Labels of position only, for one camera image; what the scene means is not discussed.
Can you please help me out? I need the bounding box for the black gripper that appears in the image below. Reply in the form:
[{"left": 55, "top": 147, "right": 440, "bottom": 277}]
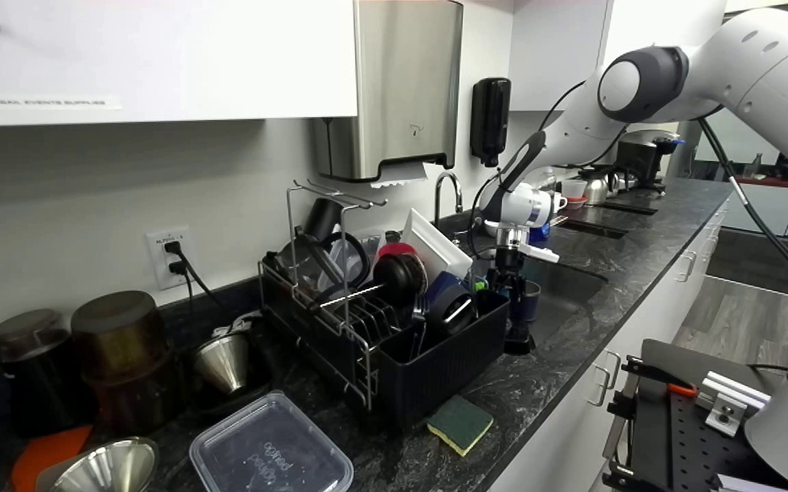
[{"left": 493, "top": 244, "right": 530, "bottom": 288}]

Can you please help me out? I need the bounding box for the blue cup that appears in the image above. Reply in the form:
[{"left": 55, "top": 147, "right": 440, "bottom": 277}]
[{"left": 504, "top": 277, "right": 544, "bottom": 355}]

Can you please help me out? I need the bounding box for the stainless steel sink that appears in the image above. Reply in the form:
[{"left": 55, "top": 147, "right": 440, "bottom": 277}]
[{"left": 466, "top": 244, "right": 607, "bottom": 308}]

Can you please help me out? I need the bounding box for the white cup red band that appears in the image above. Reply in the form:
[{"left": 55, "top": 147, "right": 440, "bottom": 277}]
[{"left": 560, "top": 178, "right": 592, "bottom": 214}]

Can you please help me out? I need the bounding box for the chrome sink faucet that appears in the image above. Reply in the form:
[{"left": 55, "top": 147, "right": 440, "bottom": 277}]
[{"left": 431, "top": 173, "right": 466, "bottom": 226}]

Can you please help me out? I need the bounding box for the round glass lid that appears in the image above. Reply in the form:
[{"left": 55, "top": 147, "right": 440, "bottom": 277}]
[{"left": 321, "top": 230, "right": 371, "bottom": 288}]

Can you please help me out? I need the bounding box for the white cutting board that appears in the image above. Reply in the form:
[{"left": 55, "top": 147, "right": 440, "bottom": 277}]
[{"left": 400, "top": 209, "right": 477, "bottom": 285}]

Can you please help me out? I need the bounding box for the dark blue bowl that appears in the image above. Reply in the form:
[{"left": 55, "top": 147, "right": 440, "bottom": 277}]
[{"left": 418, "top": 270, "right": 477, "bottom": 327}]

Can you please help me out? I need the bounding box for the black counter mat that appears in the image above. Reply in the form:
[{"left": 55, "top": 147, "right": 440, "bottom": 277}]
[
  {"left": 593, "top": 200, "right": 659, "bottom": 219},
  {"left": 559, "top": 215, "right": 633, "bottom": 240}
]

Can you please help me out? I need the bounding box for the red dish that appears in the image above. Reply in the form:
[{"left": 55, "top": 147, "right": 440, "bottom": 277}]
[{"left": 375, "top": 237, "right": 418, "bottom": 262}]

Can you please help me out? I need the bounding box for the black dish rack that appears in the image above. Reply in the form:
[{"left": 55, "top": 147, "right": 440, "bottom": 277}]
[{"left": 256, "top": 174, "right": 511, "bottom": 429}]

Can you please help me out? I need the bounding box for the black coffee machine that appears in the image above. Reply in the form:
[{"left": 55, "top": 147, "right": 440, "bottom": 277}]
[{"left": 609, "top": 132, "right": 687, "bottom": 196}]

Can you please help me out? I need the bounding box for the green yellow sponge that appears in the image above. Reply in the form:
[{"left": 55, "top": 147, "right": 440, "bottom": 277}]
[{"left": 425, "top": 390, "right": 499, "bottom": 459}]

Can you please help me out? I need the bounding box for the orange black clamp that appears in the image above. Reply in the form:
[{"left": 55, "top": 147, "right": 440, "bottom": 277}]
[{"left": 619, "top": 355, "right": 704, "bottom": 404}]

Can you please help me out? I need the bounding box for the white base cabinet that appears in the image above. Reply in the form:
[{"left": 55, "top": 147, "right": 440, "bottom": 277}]
[{"left": 486, "top": 209, "right": 730, "bottom": 492}]

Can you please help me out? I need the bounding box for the black mug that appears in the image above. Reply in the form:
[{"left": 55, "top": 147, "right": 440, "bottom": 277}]
[{"left": 302, "top": 196, "right": 348, "bottom": 247}]

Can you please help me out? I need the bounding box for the stainless paper towel dispenser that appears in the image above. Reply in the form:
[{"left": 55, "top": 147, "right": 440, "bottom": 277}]
[{"left": 323, "top": 0, "right": 466, "bottom": 184}]

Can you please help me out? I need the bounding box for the white upper cabinet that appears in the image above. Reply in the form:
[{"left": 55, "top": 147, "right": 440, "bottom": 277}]
[
  {"left": 0, "top": 0, "right": 360, "bottom": 129},
  {"left": 509, "top": 0, "right": 728, "bottom": 114}
]

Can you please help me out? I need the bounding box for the black breadboard table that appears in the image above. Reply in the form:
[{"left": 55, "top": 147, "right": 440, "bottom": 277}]
[{"left": 604, "top": 337, "right": 788, "bottom": 492}]

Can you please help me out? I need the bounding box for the white board panel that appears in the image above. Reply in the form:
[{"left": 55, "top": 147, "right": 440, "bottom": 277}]
[{"left": 691, "top": 112, "right": 784, "bottom": 170}]

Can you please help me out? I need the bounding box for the white reception desk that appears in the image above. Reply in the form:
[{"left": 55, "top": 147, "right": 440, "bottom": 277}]
[{"left": 716, "top": 181, "right": 788, "bottom": 240}]

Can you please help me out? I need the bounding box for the steel cone dripper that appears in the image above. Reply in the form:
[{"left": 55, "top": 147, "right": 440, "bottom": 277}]
[{"left": 195, "top": 327, "right": 254, "bottom": 397}]

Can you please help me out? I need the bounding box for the clear plastic food container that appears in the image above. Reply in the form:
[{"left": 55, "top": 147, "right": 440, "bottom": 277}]
[{"left": 185, "top": 390, "right": 359, "bottom": 492}]

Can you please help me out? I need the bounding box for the large brown metal canister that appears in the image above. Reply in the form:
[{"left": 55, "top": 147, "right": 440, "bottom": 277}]
[{"left": 68, "top": 289, "right": 178, "bottom": 434}]

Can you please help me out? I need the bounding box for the wide steel funnel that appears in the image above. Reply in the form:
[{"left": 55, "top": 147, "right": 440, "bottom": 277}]
[{"left": 35, "top": 434, "right": 161, "bottom": 492}]

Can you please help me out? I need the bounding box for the dark lidded canister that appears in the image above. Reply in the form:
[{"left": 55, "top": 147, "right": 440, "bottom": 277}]
[{"left": 0, "top": 307, "right": 83, "bottom": 441}]

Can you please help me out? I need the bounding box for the orange mat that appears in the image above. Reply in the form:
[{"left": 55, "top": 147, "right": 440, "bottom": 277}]
[{"left": 7, "top": 423, "right": 95, "bottom": 492}]

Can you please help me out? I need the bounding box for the black wall soap dispenser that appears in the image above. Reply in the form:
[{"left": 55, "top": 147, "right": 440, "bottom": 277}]
[{"left": 467, "top": 77, "right": 515, "bottom": 170}]

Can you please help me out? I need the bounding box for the aluminium bracket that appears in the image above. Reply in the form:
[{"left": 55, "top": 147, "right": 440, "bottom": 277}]
[{"left": 694, "top": 368, "right": 775, "bottom": 438}]

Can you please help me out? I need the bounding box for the black power plug cord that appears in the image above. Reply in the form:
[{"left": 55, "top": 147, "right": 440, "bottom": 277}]
[{"left": 161, "top": 237, "right": 232, "bottom": 322}]

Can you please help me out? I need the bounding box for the white wall outlet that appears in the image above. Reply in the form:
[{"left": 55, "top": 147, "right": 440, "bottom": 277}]
[{"left": 146, "top": 225, "right": 196, "bottom": 295}]

